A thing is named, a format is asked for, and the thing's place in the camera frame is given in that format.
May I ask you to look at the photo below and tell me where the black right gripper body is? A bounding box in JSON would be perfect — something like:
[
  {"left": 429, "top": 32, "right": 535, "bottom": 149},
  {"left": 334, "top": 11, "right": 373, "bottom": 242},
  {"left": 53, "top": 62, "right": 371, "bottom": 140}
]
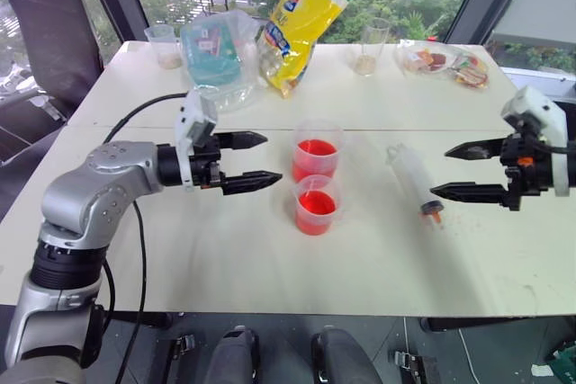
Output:
[{"left": 499, "top": 119, "right": 552, "bottom": 213}]

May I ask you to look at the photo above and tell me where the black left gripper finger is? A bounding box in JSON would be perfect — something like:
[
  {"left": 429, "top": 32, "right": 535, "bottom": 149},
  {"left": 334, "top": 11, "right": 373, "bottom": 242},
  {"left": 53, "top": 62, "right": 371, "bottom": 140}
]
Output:
[
  {"left": 221, "top": 170, "right": 284, "bottom": 197},
  {"left": 217, "top": 130, "right": 270, "bottom": 152}
]

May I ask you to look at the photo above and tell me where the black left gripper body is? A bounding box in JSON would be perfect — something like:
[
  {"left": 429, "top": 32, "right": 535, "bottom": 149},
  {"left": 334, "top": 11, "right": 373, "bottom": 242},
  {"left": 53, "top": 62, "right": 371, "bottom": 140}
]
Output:
[{"left": 187, "top": 131, "right": 226, "bottom": 191}]

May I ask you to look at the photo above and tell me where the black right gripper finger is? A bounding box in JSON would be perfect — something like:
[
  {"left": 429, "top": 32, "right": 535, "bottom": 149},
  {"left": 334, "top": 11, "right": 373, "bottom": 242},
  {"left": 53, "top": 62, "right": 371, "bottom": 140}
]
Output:
[
  {"left": 429, "top": 182, "right": 513, "bottom": 209},
  {"left": 444, "top": 138, "right": 509, "bottom": 162}
]

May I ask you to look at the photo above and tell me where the clear plastic syringe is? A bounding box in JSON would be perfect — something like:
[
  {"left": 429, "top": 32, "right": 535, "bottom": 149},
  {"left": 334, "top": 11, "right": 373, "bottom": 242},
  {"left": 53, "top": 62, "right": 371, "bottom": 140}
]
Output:
[{"left": 385, "top": 142, "right": 446, "bottom": 228}]

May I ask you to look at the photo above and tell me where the small clear cup red liquid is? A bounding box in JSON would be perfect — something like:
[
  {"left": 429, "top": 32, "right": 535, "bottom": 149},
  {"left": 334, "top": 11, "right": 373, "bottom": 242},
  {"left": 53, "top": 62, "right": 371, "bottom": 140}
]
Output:
[{"left": 288, "top": 174, "right": 345, "bottom": 237}]

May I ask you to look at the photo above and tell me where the large clear cup red liquid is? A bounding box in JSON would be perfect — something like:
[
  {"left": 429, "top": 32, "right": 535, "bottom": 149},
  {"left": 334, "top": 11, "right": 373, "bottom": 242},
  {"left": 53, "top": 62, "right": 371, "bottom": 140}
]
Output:
[{"left": 292, "top": 119, "right": 346, "bottom": 183}]

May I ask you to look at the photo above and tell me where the clear measuring cup with grains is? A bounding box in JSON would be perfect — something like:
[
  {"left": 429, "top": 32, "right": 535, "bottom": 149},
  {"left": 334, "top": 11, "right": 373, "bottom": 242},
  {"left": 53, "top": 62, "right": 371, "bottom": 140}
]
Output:
[{"left": 143, "top": 23, "right": 183, "bottom": 71}]

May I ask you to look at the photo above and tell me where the clear bag with teal box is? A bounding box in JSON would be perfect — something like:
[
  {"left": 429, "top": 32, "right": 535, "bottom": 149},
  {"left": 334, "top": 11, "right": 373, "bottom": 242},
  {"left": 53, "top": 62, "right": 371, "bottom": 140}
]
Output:
[{"left": 179, "top": 9, "right": 261, "bottom": 114}]

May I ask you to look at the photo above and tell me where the clear bag of snacks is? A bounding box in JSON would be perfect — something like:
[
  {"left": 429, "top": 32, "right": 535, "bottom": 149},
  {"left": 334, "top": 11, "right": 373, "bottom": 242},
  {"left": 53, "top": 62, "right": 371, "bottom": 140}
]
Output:
[{"left": 395, "top": 39, "right": 491, "bottom": 94}]

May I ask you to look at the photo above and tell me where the yellow snack bag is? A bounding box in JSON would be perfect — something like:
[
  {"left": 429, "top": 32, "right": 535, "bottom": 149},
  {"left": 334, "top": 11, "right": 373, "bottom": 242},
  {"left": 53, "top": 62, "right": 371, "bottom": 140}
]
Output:
[{"left": 256, "top": 0, "right": 356, "bottom": 100}]

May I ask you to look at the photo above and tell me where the tall clear glass with grains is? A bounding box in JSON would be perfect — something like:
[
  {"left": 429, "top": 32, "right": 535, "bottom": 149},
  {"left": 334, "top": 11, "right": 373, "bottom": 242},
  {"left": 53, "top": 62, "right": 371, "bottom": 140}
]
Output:
[{"left": 353, "top": 17, "right": 391, "bottom": 77}]

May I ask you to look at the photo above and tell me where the dark rounded robot leg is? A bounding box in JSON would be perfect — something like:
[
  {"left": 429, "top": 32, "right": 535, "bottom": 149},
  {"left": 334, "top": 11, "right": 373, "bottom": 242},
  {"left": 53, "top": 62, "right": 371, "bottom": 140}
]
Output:
[{"left": 209, "top": 325, "right": 261, "bottom": 384}]

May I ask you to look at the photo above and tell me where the black office chair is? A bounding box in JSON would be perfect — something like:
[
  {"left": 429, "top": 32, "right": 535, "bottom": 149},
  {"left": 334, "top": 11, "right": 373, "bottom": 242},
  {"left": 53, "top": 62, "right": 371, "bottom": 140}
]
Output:
[{"left": 0, "top": 0, "right": 105, "bottom": 168}]

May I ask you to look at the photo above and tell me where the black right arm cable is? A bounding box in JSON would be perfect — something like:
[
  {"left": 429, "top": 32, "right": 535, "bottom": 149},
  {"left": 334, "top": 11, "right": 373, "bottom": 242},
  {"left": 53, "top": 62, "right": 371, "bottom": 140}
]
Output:
[{"left": 537, "top": 138, "right": 576, "bottom": 155}]

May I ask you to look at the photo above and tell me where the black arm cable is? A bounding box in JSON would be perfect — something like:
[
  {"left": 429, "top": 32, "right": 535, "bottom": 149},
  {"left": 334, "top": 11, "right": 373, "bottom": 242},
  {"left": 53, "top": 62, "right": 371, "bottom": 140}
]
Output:
[
  {"left": 101, "top": 93, "right": 189, "bottom": 384},
  {"left": 537, "top": 138, "right": 576, "bottom": 155}
]

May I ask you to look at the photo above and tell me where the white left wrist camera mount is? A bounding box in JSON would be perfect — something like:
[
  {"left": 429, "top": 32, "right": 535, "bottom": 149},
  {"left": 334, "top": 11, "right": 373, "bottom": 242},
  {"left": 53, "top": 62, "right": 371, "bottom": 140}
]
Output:
[{"left": 174, "top": 89, "right": 219, "bottom": 192}]

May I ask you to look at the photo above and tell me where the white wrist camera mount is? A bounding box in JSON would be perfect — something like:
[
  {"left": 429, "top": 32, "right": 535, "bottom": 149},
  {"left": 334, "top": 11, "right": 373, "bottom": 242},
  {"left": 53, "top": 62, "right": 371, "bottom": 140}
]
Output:
[
  {"left": 174, "top": 89, "right": 219, "bottom": 192},
  {"left": 500, "top": 85, "right": 571, "bottom": 198}
]

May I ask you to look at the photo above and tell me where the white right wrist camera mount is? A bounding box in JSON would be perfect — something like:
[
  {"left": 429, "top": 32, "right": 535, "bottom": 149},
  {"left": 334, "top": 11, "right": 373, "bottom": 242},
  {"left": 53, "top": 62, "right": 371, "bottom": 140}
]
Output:
[{"left": 500, "top": 85, "right": 571, "bottom": 198}]

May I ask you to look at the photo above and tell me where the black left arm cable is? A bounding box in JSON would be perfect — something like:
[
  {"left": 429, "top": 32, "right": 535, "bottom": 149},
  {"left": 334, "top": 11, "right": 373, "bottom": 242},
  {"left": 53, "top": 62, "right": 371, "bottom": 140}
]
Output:
[{"left": 101, "top": 93, "right": 189, "bottom": 384}]

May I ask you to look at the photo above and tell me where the white floor cable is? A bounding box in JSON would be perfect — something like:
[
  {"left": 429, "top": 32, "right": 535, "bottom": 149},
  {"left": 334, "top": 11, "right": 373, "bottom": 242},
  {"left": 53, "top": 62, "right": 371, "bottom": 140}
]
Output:
[{"left": 456, "top": 328, "right": 477, "bottom": 384}]

